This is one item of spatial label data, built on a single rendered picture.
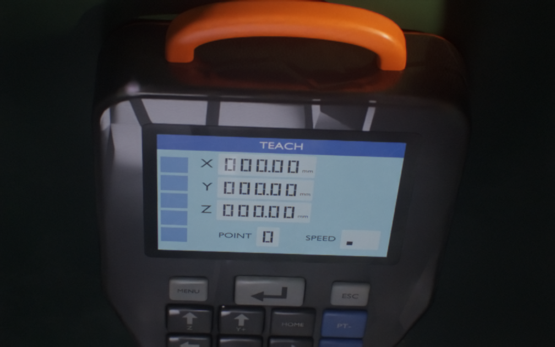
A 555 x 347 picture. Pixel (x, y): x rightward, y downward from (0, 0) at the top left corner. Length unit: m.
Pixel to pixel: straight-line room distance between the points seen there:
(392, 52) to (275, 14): 0.03
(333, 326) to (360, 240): 0.04
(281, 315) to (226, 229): 0.04
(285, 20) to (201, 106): 0.03
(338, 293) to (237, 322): 0.03
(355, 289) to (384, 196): 0.04
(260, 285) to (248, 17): 0.08
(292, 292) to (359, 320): 0.02
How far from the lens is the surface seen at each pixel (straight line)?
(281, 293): 0.40
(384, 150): 0.36
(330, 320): 0.41
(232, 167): 0.36
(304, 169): 0.36
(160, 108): 0.35
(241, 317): 0.41
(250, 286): 0.40
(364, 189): 0.37
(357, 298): 0.40
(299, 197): 0.37
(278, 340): 0.42
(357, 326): 0.41
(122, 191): 0.37
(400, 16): 0.36
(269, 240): 0.38
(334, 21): 0.34
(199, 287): 0.40
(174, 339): 0.42
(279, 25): 0.34
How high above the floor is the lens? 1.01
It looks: 41 degrees down
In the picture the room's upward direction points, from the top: 180 degrees clockwise
